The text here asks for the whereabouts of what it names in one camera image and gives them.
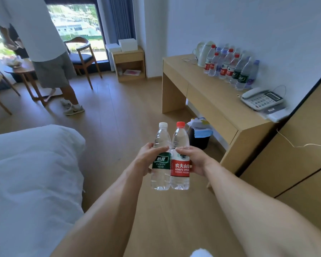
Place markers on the person's right hand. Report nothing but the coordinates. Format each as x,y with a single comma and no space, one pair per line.
198,161

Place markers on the person's left hand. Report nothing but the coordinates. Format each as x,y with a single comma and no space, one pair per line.
144,160

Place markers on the person's right thumb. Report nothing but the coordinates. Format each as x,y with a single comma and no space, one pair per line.
182,149

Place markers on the person's left thumb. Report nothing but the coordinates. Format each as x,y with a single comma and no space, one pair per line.
159,152

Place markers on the red label water bottle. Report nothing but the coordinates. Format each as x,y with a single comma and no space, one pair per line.
179,136

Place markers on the green label water bottle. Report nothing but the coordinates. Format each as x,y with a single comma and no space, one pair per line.
160,179

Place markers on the person's right forearm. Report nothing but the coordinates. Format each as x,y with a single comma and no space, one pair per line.
256,211

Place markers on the person's left forearm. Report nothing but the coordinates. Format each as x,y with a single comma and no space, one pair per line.
104,211

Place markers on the black trash bin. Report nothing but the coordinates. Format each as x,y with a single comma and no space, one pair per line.
199,143

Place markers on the blue plastic bag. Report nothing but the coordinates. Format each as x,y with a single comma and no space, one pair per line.
203,133

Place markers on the white crumpled trash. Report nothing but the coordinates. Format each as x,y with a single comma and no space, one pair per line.
199,122

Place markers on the light wooden desk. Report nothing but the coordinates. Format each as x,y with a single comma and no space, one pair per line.
214,96

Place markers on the pink booklet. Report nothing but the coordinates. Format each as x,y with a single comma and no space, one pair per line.
132,72

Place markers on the grey desk telephone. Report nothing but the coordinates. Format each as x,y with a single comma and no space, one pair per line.
260,100

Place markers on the row of water bottles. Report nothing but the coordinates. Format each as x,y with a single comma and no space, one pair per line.
231,68

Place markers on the white electric kettle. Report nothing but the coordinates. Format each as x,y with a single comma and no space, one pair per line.
203,54

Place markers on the wooden nightstand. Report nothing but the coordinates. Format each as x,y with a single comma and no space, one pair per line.
128,58

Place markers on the white booklet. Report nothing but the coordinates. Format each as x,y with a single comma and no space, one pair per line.
278,113

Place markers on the large white box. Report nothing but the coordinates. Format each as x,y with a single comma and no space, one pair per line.
127,45

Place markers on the small white box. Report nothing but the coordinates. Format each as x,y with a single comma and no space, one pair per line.
113,48

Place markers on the wooden chair dark cushion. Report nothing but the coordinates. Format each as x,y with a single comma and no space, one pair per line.
84,57

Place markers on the white bed duvet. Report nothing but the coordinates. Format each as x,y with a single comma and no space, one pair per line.
29,184

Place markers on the grey curtain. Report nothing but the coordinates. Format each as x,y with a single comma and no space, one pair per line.
120,18

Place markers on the window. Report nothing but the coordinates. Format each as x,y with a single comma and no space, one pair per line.
75,21

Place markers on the round wooden side table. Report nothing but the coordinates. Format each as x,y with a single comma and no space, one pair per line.
24,70

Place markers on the clear plastic bag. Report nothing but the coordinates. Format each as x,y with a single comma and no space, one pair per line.
12,61

